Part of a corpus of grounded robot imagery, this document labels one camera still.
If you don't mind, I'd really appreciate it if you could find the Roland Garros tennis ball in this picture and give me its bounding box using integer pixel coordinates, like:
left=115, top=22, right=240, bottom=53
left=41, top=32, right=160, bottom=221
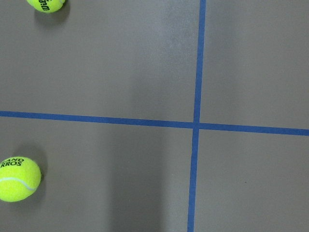
left=0, top=156, right=42, bottom=203

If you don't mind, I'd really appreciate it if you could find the Wilson tennis ball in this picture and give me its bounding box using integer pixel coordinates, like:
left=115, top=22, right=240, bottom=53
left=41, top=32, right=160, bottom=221
left=27, top=0, right=66, bottom=14

